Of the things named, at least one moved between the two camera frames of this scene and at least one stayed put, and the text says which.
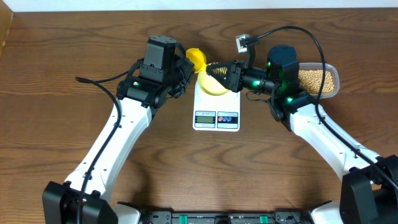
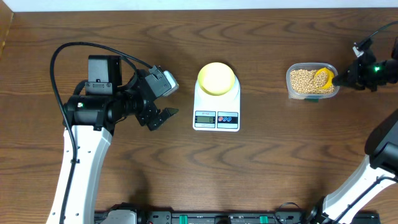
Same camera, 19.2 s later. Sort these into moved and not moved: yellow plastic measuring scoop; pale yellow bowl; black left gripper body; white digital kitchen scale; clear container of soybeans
Moved: yellow plastic measuring scoop; black left gripper body
Not moved: pale yellow bowl; white digital kitchen scale; clear container of soybeans
